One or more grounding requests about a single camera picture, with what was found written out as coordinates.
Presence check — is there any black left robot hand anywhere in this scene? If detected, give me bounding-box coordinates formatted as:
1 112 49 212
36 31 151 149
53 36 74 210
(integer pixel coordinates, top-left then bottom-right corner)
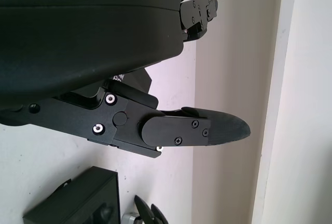
0 0 251 159

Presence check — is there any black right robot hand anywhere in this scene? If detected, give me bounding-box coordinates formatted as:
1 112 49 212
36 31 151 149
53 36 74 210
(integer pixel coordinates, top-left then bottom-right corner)
134 194 171 224

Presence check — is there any small silver depth camera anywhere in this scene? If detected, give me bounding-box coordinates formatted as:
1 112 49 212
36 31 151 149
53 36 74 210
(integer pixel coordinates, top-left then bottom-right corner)
121 211 140 224

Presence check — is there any black RealSense box lid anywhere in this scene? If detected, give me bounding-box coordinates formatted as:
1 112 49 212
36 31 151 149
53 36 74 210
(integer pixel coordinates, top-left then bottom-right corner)
111 67 154 101

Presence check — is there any black camera box base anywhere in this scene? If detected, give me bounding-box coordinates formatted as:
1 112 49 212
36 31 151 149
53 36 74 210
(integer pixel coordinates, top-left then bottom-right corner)
22 166 121 224

